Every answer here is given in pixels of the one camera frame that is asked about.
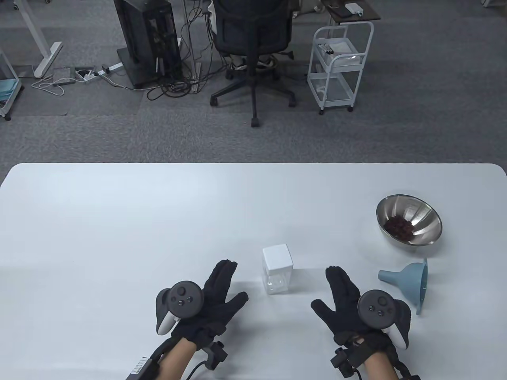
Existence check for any black computer tower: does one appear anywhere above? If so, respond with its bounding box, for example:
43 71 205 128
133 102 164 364
113 0 185 89

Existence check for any black and white controller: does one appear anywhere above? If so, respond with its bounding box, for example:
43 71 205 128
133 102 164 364
357 290 412 351
155 280 205 336

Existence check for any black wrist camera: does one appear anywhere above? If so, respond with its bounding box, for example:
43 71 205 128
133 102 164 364
204 341 229 371
331 346 357 376

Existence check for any thin black cable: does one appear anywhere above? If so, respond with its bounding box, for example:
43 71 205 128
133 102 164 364
185 358 208 380

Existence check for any white desk leg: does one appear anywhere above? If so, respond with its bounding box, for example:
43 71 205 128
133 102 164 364
14 0 64 78

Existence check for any white floor cable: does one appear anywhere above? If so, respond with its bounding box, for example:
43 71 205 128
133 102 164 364
32 76 66 97

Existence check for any person's left hand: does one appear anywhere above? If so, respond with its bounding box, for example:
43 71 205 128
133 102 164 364
170 259 249 352

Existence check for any clear square coffee jar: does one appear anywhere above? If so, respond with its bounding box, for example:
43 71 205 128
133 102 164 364
265 269 294 296

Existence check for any white rolling cart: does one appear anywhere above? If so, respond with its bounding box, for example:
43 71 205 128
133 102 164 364
307 21 375 115

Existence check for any grey flat box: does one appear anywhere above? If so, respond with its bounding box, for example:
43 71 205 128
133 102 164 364
53 67 76 86

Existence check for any pile of dark red cranberries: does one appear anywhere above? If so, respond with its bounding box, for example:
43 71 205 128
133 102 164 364
385 216 415 240

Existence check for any person's right hand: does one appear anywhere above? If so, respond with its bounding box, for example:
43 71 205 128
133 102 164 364
311 266 393 347

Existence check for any white square jar lid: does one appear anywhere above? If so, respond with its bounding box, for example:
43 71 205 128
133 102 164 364
263 244 294 274

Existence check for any steel mixing bowl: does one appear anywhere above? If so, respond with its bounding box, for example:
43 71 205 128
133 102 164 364
375 194 443 247

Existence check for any black office chair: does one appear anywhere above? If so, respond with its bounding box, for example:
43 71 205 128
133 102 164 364
209 0 297 128

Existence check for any bundle of black cables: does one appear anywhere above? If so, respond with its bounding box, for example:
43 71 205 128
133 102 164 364
147 59 207 101

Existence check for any blue plastic funnel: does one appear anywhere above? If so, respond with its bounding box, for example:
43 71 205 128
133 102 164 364
378 258 429 315

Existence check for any white cart with teal tray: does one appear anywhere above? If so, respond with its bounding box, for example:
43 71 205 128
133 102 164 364
0 47 23 121

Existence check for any person's left forearm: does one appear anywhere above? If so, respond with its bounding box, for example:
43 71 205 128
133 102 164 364
158 338 198 380

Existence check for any white power strip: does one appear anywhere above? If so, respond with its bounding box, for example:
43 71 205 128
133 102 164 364
75 62 123 82

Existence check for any brown side table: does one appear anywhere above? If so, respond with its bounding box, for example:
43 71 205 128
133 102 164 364
321 0 381 24

